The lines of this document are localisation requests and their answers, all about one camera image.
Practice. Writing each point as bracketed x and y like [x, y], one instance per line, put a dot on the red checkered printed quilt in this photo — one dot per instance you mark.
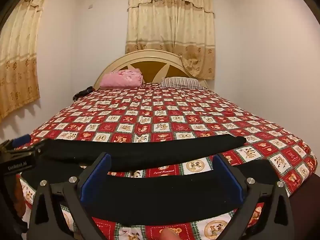
[160, 115]

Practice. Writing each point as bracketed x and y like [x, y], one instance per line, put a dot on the person's right hand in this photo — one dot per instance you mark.
[168, 234]

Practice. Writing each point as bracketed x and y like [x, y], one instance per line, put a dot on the black pants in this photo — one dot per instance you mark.
[160, 152]

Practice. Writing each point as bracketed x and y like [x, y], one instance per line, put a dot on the beige patterned side curtain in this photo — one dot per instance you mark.
[20, 62]

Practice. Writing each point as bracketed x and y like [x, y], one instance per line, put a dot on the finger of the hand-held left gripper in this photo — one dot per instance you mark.
[22, 140]
[32, 151]

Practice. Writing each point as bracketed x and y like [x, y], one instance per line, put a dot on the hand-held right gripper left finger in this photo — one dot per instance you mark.
[98, 180]

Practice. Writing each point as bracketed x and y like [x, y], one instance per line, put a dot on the pink pillow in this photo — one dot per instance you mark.
[120, 78]

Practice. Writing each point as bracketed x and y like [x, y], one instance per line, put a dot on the cream wooden headboard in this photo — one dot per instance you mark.
[150, 55]

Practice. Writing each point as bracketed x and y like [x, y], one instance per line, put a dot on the striped pillow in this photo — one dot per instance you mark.
[182, 82]

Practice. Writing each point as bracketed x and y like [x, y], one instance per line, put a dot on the beige window curtain with valance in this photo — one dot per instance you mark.
[170, 25]

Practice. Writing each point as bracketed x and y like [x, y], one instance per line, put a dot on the dark bed base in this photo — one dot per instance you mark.
[306, 205]

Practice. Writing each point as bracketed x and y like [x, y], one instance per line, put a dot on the dark object on bed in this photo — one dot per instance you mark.
[82, 93]

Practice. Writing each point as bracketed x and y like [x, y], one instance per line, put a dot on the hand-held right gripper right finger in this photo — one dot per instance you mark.
[227, 177]

